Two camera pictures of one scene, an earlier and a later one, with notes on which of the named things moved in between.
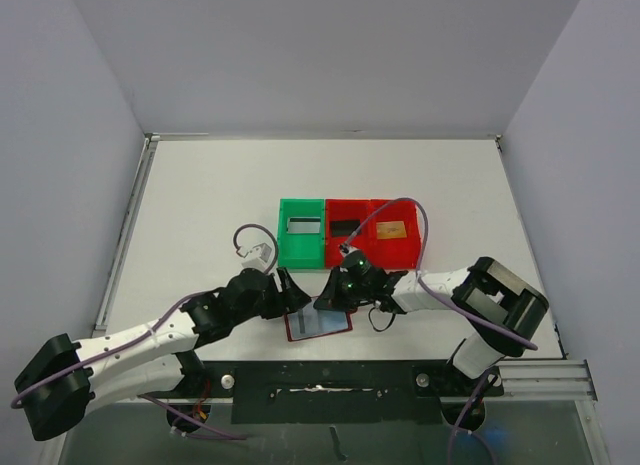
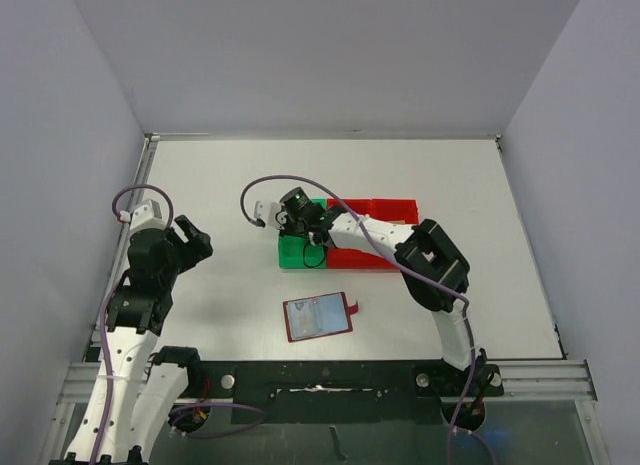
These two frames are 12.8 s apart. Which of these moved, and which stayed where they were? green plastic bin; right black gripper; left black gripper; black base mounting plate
Moved: left black gripper; right black gripper
Stayed: black base mounting plate; green plastic bin
